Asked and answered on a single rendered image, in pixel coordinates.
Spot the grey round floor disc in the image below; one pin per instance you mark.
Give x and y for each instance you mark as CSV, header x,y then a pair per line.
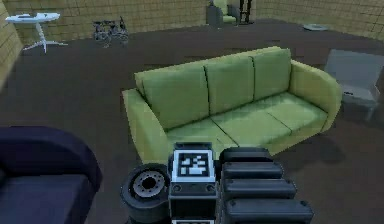
x,y
315,27

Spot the dark flat item on table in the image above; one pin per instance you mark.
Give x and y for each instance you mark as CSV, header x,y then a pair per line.
x,y
25,16

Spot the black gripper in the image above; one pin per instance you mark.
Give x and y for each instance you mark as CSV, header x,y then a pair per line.
x,y
146,190

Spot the green three-seat sofa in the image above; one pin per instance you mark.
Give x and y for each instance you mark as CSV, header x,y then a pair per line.
x,y
233,110

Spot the dark purple armchair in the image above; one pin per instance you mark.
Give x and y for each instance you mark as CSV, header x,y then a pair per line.
x,y
43,176

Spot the grey side table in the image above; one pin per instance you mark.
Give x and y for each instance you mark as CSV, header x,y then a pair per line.
x,y
355,80

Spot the black floor stand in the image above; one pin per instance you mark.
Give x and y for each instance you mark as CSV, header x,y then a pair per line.
x,y
245,11

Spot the white round pedestal table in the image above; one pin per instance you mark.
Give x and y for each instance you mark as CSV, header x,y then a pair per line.
x,y
36,23

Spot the grey and green armchair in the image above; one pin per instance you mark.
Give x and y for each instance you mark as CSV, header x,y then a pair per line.
x,y
221,14

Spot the black drum kit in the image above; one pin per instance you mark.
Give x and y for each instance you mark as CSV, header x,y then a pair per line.
x,y
110,31

